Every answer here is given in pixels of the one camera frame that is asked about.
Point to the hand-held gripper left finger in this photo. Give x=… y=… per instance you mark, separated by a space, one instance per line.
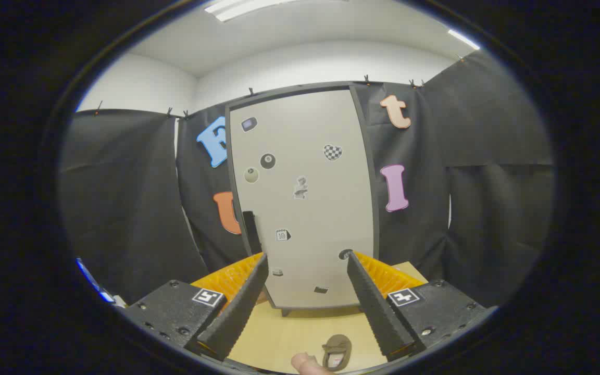
x=237 y=312

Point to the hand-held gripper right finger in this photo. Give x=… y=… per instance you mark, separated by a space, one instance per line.
x=375 y=312

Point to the brown fuzzy shoe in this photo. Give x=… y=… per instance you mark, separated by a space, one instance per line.
x=337 y=345

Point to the lit screen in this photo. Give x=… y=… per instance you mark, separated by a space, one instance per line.
x=91 y=281

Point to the black backdrop cloth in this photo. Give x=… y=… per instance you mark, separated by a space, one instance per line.
x=123 y=208

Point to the small ceiling light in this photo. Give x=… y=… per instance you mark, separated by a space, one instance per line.
x=462 y=39

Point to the long ceiling light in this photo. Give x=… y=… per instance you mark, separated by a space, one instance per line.
x=242 y=8

